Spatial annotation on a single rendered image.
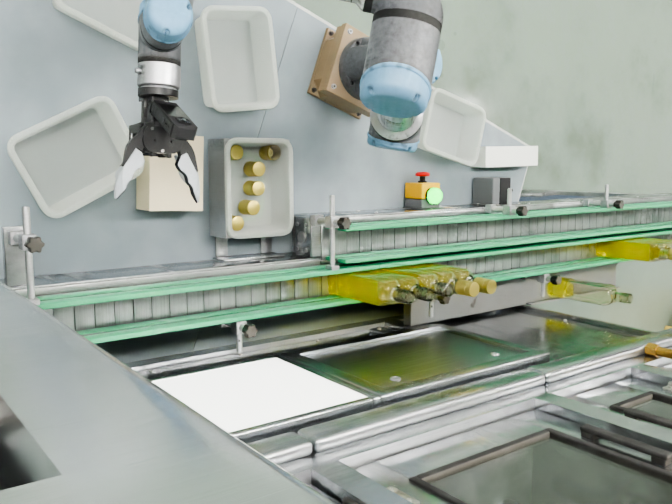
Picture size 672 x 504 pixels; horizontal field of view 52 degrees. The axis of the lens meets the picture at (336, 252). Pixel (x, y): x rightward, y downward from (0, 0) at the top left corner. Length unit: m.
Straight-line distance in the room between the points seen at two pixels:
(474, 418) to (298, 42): 1.00
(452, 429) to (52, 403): 1.05
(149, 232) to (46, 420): 1.40
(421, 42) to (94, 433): 1.04
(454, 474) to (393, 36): 0.68
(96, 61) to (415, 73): 0.70
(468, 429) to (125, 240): 0.81
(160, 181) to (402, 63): 0.60
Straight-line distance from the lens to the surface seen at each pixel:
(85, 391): 0.20
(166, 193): 1.51
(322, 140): 1.79
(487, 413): 1.27
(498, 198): 2.12
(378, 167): 1.90
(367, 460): 1.10
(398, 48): 1.15
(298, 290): 1.62
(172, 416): 0.18
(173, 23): 1.18
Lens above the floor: 2.21
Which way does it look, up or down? 53 degrees down
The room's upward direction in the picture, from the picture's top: 100 degrees clockwise
